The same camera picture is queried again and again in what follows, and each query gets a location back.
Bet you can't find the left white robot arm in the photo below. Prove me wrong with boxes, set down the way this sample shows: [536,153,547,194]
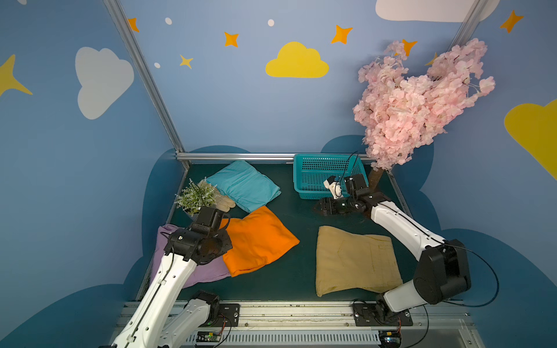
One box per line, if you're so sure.
[110,207,232,347]

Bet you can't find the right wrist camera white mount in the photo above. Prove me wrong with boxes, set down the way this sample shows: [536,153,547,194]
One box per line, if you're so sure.
[323,175,343,200]

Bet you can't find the right green circuit board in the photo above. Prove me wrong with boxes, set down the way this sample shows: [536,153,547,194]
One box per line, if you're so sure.
[379,331,402,348]

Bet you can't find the small potted green plant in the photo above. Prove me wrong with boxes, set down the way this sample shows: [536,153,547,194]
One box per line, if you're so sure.
[175,179,218,220]

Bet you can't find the teal pants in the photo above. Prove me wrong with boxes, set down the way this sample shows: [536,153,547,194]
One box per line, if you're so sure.
[206,160,281,213]

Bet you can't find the left green circuit board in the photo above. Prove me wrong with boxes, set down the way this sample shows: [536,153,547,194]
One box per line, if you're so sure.
[196,331,222,344]

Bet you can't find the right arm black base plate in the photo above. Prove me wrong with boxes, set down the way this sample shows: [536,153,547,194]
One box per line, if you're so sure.
[351,301,413,327]

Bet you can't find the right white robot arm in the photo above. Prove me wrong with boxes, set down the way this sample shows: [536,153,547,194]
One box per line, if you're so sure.
[319,174,471,321]

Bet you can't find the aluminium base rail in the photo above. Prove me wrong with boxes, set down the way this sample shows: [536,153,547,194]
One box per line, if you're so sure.
[168,301,484,347]

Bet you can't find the purple folded shirt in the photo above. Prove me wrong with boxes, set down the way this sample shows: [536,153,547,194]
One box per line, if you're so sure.
[149,224,231,289]

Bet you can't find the teal plastic basket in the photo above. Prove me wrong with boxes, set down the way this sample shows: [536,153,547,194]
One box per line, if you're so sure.
[293,153,368,200]

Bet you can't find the green circuit board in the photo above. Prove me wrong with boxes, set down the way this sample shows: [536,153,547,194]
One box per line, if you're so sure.
[379,331,402,348]
[196,331,222,344]

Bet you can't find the beige folded cloth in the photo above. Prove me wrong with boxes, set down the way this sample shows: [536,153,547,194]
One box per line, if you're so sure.
[214,191,236,213]

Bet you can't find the khaki pants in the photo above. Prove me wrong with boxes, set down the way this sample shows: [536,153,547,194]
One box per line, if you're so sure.
[316,226,403,297]

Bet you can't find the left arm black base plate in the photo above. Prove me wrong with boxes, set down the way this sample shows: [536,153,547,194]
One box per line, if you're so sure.
[210,303,241,328]

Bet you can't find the orange pants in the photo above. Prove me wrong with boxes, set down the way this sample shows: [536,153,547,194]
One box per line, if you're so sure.
[221,206,300,277]

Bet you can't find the pink cherry blossom tree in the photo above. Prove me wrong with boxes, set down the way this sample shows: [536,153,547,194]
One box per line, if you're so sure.
[353,39,495,171]

